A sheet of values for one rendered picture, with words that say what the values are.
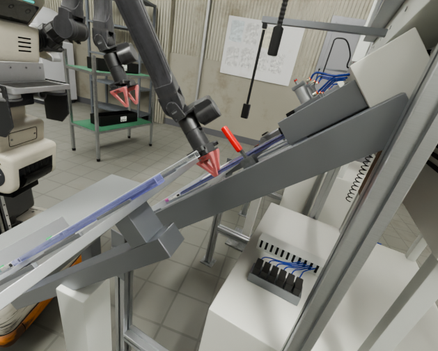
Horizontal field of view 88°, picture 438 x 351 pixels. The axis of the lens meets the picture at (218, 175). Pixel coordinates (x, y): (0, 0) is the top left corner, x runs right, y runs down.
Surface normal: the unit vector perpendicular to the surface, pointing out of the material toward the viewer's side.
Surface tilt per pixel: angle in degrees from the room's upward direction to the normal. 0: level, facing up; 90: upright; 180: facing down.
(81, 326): 90
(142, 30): 100
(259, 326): 0
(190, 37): 90
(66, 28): 90
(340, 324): 0
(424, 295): 90
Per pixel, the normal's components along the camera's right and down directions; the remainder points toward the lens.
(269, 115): -0.26, 0.37
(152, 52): 0.07, 0.59
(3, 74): 0.98, 0.20
